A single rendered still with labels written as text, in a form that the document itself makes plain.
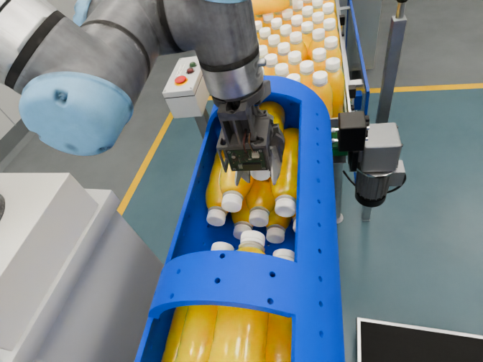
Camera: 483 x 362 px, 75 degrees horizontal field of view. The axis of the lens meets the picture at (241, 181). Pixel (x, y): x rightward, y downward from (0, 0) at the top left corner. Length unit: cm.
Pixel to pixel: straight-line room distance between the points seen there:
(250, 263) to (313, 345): 11
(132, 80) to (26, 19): 8
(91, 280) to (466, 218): 180
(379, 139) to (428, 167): 116
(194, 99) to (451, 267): 144
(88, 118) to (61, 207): 37
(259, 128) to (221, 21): 16
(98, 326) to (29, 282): 21
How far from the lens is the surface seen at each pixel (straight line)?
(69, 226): 64
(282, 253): 53
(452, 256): 189
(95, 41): 31
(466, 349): 157
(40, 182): 66
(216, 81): 39
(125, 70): 31
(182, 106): 102
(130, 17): 36
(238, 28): 36
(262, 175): 58
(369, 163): 110
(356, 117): 92
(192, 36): 37
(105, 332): 78
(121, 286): 79
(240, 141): 43
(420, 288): 177
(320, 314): 43
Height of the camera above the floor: 159
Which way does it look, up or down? 48 degrees down
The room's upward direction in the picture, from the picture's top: 17 degrees counter-clockwise
